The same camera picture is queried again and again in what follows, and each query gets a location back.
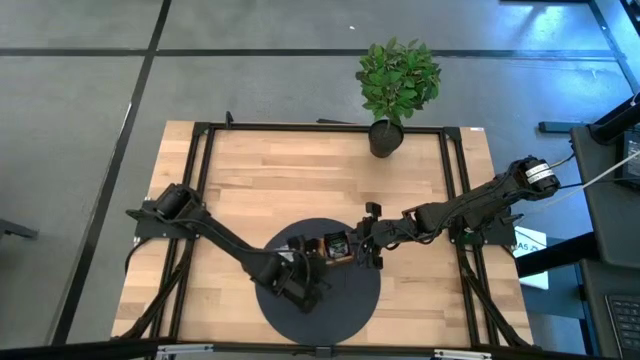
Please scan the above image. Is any black desk leg beam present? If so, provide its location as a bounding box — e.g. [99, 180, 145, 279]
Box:
[514, 232, 601, 279]

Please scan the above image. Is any black keyboard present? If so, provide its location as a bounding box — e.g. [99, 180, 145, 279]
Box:
[604, 293, 640, 359]

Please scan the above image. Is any dark grey desk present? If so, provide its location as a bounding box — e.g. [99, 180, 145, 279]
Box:
[578, 259, 640, 360]
[569, 124, 640, 271]

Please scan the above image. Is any white printed sign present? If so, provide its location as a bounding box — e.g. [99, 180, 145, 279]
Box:
[513, 225, 550, 291]

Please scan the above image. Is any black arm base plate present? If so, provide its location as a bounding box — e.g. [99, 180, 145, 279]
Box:
[446, 207, 519, 247]
[133, 199, 205, 240]

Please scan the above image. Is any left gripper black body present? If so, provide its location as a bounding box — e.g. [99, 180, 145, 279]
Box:
[269, 249, 332, 315]

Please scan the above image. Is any dark blackcurrant tea packet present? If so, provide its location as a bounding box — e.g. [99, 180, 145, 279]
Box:
[323, 230, 351, 260]

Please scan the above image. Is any green plant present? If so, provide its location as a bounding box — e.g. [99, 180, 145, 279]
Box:
[355, 38, 443, 159]

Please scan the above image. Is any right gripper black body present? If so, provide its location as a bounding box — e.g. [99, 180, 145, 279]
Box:
[360, 201, 416, 270]

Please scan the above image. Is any round dark woven placemat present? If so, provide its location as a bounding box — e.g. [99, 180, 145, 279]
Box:
[254, 217, 382, 347]

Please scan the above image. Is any wooden three-compartment tea tray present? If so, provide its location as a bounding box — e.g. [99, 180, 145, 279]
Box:
[277, 229, 357, 269]

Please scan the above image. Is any grey furniture foot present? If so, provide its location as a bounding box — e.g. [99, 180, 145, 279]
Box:
[0, 218, 40, 242]

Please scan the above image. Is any black bar with silver brackets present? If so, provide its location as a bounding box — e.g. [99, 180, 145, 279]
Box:
[0, 337, 640, 360]

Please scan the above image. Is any white cable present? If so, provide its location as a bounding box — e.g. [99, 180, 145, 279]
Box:
[582, 148, 640, 190]

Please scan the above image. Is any grey-blue floor foot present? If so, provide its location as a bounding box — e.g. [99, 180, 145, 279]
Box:
[538, 120, 586, 135]

